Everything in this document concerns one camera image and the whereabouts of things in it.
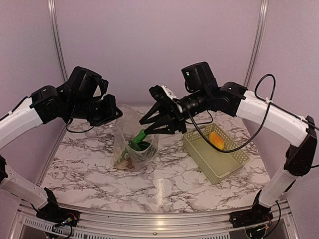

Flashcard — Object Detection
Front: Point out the green white bok choy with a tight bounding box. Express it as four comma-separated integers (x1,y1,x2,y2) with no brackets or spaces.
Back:
129,141,157,162

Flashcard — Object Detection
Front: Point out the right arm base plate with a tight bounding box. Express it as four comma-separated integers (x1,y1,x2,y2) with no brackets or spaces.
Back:
229,209,273,228

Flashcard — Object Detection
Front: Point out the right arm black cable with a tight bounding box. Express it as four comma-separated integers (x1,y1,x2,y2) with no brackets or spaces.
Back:
185,73,319,169

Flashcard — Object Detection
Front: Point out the clear zip top bag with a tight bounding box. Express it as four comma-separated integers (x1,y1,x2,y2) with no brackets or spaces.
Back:
112,105,159,171

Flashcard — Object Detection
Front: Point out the brown bread bun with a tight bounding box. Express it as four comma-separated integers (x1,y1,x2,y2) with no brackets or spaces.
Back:
118,159,136,171

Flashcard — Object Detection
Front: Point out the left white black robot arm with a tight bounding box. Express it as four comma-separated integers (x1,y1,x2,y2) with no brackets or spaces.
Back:
0,84,123,222

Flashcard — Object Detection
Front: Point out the right aluminium frame post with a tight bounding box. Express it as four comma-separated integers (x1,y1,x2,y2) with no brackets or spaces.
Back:
244,0,269,88

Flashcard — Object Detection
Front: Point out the aluminium frame post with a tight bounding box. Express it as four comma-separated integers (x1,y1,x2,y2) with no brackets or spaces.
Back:
244,0,269,88
47,0,68,82

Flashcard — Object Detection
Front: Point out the green cucumber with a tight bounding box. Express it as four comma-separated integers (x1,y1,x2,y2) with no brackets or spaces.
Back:
128,129,147,150

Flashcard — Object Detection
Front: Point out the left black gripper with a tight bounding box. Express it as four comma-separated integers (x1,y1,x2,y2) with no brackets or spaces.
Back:
66,93,122,126

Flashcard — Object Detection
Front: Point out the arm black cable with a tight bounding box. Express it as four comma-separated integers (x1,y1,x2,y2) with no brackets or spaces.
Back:
185,73,319,169
65,117,95,134

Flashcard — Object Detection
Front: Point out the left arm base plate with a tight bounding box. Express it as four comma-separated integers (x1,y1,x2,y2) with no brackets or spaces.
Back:
36,208,80,227

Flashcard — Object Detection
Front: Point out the front aluminium rail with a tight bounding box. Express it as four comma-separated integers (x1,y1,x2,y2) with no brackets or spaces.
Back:
9,196,300,239

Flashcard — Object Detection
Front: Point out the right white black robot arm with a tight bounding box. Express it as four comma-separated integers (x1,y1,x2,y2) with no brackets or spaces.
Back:
140,62,318,228

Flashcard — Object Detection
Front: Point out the beige perforated plastic basket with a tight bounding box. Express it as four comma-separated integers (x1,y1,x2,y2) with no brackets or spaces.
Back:
183,129,250,185

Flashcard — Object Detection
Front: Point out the left aluminium frame post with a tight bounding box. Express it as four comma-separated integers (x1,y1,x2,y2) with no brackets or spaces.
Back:
47,0,68,82

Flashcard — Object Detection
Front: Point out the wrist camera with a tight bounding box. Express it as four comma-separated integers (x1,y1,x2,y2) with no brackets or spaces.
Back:
66,66,109,99
149,85,177,106

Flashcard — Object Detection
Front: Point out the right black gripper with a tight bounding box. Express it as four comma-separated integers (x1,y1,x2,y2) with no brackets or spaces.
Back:
141,87,211,134

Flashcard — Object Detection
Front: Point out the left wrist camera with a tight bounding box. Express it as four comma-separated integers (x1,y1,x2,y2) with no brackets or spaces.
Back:
66,66,109,99

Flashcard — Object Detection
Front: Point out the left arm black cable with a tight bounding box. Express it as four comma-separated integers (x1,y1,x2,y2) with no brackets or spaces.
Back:
65,117,95,134

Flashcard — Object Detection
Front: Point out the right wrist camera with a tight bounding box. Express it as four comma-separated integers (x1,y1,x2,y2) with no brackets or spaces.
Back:
149,85,177,106

